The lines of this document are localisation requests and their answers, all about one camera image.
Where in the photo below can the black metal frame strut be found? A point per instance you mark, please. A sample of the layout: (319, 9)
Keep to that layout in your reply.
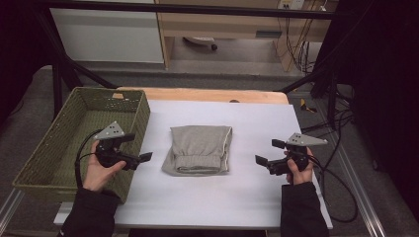
(306, 80)
(75, 65)

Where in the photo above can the black metal frame post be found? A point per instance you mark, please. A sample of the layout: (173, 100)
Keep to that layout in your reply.
(57, 89)
(332, 98)

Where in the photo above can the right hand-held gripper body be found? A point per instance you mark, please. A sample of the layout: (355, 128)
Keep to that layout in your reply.
(304, 140)

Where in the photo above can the black curtain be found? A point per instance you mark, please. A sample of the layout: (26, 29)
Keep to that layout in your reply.
(385, 82)
(19, 49)

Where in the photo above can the black metal frame bar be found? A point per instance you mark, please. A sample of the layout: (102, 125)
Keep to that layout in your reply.
(197, 9)

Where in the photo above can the white power strip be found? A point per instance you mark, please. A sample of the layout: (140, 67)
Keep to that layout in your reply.
(291, 4)

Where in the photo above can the wooden desk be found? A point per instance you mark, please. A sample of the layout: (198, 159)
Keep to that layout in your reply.
(224, 26)

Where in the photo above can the yellow and black tool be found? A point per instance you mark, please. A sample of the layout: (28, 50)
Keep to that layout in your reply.
(308, 107)

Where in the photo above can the person's left hand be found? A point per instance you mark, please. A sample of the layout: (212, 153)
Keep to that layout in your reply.
(97, 176)

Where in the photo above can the grey chair base leg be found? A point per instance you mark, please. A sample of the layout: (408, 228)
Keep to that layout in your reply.
(201, 41)

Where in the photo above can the person's right hand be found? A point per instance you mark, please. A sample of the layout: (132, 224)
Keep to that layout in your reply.
(304, 176)

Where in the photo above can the aluminium rail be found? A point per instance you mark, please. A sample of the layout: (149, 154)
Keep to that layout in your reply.
(10, 207)
(355, 184)

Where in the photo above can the grey pants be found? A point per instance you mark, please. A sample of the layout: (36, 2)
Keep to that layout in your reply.
(197, 144)

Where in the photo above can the green woven basket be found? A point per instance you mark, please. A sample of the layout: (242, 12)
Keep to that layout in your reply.
(66, 141)

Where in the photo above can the white table mat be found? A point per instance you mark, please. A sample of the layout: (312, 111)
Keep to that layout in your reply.
(230, 197)

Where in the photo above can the white cabinet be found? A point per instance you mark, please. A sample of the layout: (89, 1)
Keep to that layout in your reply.
(105, 36)

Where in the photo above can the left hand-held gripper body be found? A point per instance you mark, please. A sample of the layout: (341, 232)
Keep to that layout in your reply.
(110, 131)

